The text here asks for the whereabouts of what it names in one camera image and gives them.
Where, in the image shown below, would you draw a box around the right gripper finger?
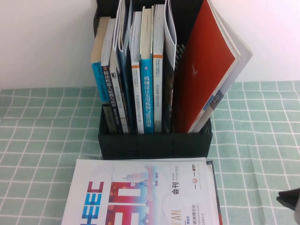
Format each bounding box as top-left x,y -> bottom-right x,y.
278,187 -> 300,200
276,198 -> 300,211

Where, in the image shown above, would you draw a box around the blue and white show catalogue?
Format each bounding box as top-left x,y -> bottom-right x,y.
61,157 -> 213,225

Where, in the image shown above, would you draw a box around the dark hardcover book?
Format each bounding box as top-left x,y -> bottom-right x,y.
206,160 -> 223,225

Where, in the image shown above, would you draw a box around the black plastic book holder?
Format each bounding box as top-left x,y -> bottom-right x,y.
93,0 -> 213,160

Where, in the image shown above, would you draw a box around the white spine orange band book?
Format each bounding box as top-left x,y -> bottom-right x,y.
129,11 -> 145,134
153,4 -> 166,134

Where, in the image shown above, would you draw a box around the blue spine mechanical design book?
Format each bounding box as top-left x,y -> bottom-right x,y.
140,6 -> 155,135

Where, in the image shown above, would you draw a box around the small dark olive book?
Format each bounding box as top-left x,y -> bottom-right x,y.
102,105 -> 117,135

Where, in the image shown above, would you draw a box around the grey spine thin book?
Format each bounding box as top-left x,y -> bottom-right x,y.
109,46 -> 130,134

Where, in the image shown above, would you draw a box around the black spine book white title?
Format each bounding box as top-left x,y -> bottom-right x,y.
100,18 -> 125,134

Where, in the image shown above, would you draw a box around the cyan spine book tan pages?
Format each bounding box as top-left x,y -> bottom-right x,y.
90,16 -> 111,103

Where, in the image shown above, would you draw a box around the green checked tablecloth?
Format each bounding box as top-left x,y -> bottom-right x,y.
0,81 -> 300,225

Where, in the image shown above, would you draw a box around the dark cover magazine curled pages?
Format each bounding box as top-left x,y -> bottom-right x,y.
163,0 -> 178,134

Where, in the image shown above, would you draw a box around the blue cover soft magazine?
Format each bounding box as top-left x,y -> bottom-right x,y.
113,0 -> 138,134

